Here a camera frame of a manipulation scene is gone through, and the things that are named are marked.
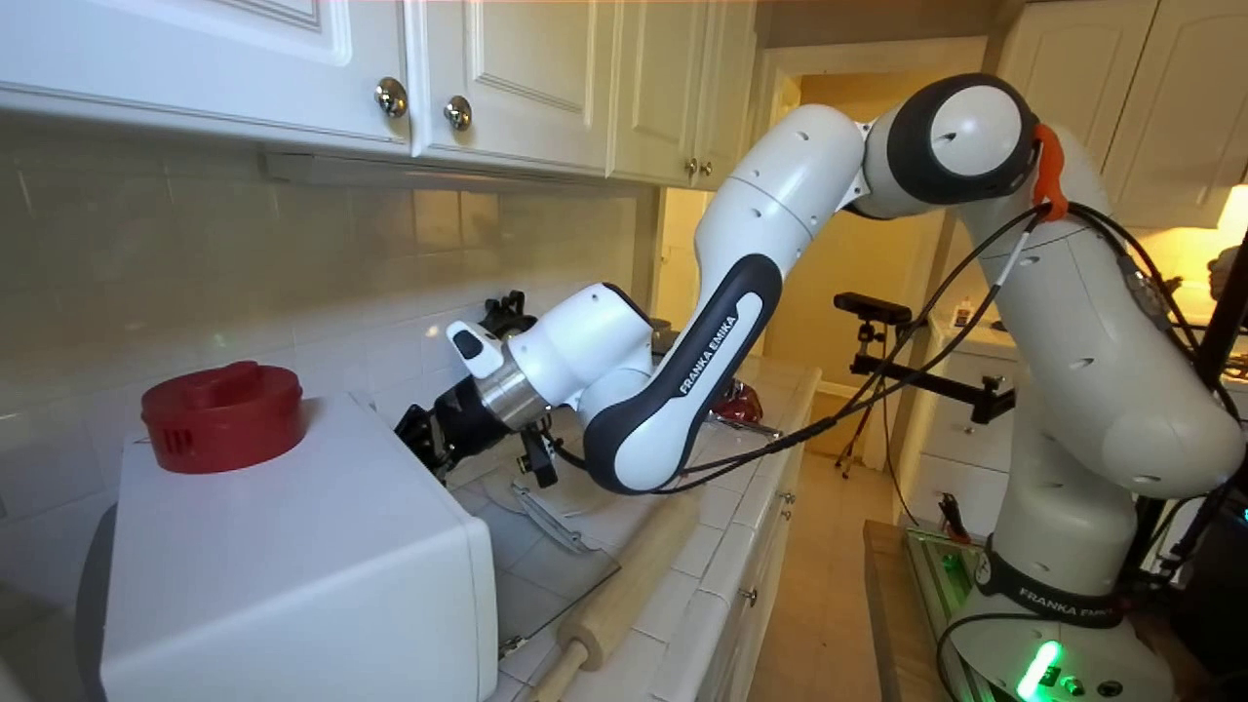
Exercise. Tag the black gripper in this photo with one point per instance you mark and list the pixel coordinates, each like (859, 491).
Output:
(465, 418)

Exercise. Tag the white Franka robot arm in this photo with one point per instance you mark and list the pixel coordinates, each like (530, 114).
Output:
(1117, 392)

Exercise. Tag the glass oven door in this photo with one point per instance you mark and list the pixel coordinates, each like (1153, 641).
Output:
(559, 569)

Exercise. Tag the white mini oven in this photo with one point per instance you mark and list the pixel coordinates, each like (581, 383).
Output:
(287, 586)

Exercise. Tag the red round lid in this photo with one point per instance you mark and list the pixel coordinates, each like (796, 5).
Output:
(218, 414)

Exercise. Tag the wooden rolling pin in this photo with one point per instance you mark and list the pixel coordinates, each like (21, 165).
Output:
(624, 598)

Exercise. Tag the red shiny kitchen tool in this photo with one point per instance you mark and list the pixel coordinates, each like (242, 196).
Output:
(740, 408)

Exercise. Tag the brass cabinet knob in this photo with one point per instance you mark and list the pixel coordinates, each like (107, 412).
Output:
(393, 97)
(459, 114)

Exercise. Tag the white lower cabinet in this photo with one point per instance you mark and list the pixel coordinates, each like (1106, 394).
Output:
(753, 598)

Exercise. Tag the white upper cabinets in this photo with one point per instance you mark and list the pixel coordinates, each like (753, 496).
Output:
(257, 63)

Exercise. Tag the cream background cabinets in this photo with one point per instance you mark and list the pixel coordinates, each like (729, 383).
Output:
(1171, 117)

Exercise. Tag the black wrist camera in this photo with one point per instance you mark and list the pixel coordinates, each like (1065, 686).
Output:
(540, 459)

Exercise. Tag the black camera on tripod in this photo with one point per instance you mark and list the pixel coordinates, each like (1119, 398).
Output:
(881, 309)

